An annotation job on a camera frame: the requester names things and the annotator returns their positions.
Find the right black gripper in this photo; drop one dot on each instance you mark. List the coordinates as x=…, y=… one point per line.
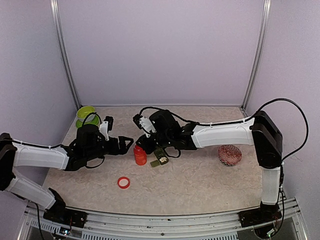
x=147, y=148

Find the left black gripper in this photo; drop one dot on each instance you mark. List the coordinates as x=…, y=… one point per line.
x=122, y=149

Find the orange pill bottle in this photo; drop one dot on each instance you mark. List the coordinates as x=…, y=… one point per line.
x=139, y=155

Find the green weekly pill organizer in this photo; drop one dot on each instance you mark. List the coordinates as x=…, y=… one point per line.
x=161, y=158

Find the orange bottle cap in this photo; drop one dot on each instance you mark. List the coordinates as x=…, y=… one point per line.
x=123, y=182

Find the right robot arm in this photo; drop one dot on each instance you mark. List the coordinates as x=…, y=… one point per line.
x=165, y=129

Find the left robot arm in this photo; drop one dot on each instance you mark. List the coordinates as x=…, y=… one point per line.
x=91, y=142

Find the red patterned bowl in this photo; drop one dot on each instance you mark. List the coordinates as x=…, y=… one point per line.
x=229, y=155

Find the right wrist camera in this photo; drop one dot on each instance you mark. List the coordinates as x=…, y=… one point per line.
x=145, y=124

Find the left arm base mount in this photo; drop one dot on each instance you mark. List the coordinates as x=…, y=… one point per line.
x=66, y=216

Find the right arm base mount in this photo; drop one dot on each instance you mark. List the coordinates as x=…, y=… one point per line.
x=258, y=216

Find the left aluminium frame post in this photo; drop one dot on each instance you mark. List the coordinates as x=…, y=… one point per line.
x=63, y=52

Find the aluminium frame post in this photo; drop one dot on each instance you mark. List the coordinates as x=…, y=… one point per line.
x=258, y=54
x=63, y=52

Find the right aluminium frame post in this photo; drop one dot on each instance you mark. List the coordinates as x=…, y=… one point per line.
x=258, y=54

